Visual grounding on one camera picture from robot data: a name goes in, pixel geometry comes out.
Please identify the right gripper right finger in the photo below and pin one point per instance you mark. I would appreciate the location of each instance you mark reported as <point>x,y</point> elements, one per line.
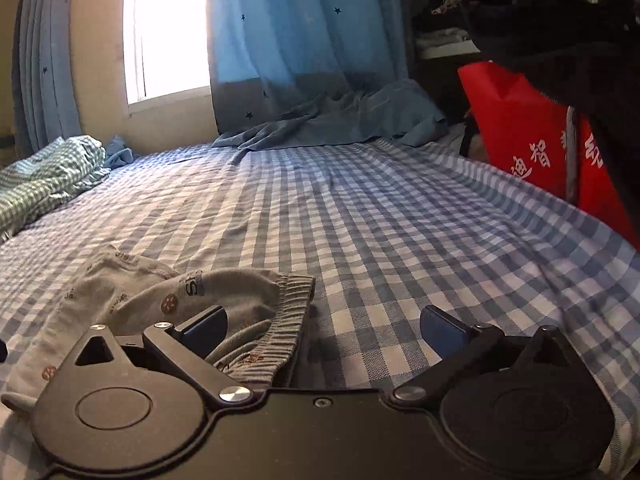
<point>463,350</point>

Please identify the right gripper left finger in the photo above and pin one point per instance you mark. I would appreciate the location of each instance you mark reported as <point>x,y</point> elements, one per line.
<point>181,351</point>

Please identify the grey printed child pants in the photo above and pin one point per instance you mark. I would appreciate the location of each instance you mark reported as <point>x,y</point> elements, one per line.
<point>266,312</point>

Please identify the blue checked bed sheet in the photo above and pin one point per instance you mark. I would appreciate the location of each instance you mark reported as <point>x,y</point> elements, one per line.
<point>384,230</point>

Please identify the green checked quilt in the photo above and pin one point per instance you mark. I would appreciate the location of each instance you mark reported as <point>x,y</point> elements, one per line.
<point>51,178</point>

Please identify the red printed bag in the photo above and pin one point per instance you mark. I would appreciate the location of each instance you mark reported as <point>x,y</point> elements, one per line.
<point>542,142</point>

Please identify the left blue curtain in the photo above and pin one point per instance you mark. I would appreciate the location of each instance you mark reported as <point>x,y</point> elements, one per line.
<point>42,84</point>

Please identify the blue star curtain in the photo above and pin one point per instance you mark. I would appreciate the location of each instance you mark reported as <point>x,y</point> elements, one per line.
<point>297,73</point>

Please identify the black hanging garment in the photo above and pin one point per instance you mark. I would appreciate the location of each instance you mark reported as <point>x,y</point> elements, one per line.
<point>581,54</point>

